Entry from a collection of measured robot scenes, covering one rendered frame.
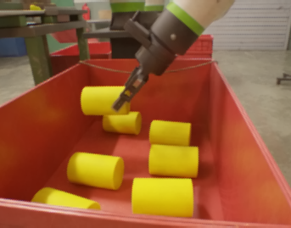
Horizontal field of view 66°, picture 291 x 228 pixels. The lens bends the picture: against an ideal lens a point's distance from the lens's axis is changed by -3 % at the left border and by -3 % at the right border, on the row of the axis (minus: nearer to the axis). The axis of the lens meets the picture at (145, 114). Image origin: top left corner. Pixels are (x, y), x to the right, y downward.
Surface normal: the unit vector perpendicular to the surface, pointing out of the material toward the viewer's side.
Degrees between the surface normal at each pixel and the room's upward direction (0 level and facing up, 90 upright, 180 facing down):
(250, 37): 90
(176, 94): 90
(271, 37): 90
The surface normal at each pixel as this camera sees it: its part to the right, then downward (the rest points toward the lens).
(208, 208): -0.04, -0.91
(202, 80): -0.15, 0.41
